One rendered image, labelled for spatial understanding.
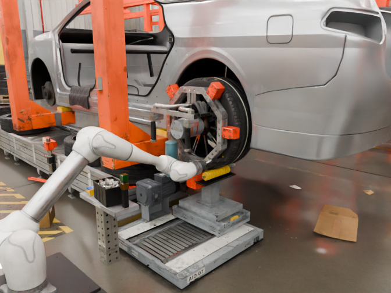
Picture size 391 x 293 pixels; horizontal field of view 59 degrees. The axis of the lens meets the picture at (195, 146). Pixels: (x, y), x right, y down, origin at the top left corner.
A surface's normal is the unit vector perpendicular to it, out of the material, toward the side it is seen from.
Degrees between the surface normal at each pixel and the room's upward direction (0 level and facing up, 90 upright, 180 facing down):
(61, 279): 2
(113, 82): 90
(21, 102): 90
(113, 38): 90
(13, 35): 90
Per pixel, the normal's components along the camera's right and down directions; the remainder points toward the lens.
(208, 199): -0.70, 0.18
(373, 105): 0.46, 0.41
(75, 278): 0.04, -0.96
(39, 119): 0.71, 0.18
